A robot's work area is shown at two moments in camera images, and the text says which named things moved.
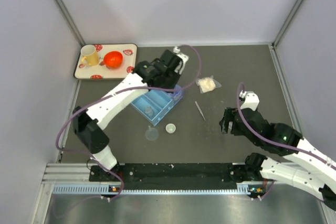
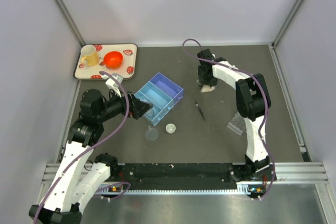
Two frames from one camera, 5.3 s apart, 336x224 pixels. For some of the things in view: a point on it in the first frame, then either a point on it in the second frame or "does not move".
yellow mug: [90, 55] does not move
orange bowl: [113, 60] does not move
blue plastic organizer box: [153, 104] does not move
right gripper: [224, 122] -> [212, 82]
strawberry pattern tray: [129, 52] does not move
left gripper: [176, 76] -> [137, 108]
